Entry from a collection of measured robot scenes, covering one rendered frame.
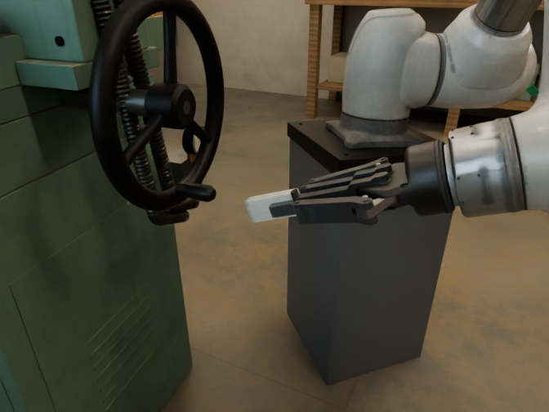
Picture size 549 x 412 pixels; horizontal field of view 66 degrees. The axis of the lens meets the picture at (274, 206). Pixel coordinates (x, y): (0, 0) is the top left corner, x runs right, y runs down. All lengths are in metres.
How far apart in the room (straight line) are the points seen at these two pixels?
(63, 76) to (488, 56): 0.75
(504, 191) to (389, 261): 0.65
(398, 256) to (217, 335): 0.62
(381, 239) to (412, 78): 0.35
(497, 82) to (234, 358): 0.96
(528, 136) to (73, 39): 0.51
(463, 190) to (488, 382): 0.99
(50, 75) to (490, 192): 0.52
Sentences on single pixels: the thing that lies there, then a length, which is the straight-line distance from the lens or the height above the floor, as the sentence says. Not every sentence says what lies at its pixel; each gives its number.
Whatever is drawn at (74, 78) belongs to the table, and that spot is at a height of 0.86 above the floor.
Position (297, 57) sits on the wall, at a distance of 4.02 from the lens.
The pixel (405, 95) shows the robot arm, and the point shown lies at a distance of 0.96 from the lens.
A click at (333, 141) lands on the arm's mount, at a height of 0.64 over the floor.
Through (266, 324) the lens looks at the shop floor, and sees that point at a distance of 1.40.
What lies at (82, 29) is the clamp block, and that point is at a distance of 0.61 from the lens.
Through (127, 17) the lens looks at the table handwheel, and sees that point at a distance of 0.52.
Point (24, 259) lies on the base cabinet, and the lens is 0.71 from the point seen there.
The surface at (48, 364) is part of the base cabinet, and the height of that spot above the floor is 0.42.
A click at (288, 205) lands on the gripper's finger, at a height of 0.73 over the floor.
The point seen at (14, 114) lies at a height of 0.81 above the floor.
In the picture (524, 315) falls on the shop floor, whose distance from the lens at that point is 1.64.
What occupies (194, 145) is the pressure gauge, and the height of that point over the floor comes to 0.66.
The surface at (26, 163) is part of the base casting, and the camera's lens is 0.68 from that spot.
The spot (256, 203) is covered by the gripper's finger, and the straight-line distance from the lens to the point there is 0.52.
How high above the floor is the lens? 0.96
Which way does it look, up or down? 28 degrees down
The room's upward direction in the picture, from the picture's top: straight up
